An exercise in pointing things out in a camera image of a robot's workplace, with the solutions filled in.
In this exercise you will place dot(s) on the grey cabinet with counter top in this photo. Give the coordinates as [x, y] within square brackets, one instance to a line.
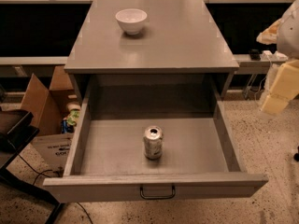
[179, 36]

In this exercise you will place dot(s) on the black metal drawer handle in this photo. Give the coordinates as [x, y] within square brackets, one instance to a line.
[157, 193]

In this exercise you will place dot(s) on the white power strip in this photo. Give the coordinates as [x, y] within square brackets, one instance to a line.
[276, 56]

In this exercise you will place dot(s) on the open grey top drawer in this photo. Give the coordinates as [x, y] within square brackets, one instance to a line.
[106, 162]

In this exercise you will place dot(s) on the brown cardboard box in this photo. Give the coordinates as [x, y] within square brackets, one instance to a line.
[48, 106]

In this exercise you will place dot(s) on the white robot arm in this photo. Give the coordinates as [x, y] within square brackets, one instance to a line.
[288, 33]

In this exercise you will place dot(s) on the black chair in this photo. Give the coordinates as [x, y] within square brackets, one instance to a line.
[16, 132]

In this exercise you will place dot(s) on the green toy in box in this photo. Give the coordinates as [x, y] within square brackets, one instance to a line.
[70, 121]

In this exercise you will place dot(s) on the white ceramic bowl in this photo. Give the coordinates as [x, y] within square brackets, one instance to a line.
[131, 20]

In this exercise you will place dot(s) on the long grey bench shelf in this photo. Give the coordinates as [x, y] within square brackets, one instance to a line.
[25, 66]

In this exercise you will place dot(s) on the silver 7up soda can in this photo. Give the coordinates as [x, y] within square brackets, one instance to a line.
[153, 142]

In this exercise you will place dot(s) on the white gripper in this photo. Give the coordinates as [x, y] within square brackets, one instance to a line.
[290, 36]

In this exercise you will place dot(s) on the black small device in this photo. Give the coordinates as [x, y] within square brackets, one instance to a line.
[254, 54]

